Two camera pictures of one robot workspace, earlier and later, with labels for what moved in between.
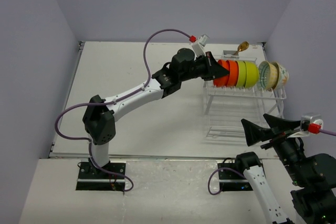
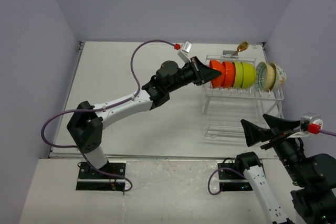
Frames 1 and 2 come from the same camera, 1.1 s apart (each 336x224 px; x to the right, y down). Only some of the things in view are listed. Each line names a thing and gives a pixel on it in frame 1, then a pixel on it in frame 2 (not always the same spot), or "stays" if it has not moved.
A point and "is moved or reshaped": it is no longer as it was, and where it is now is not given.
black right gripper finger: [255, 134] stays
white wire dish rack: [226, 107] stays
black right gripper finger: [274, 122] stays
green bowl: [242, 74] is moved or reshaped
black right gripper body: [289, 148] stays
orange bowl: [222, 82] is moved or reshaped
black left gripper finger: [217, 70] -> [207, 73]
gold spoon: [241, 47] stays
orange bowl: [233, 74] is moved or reshaped
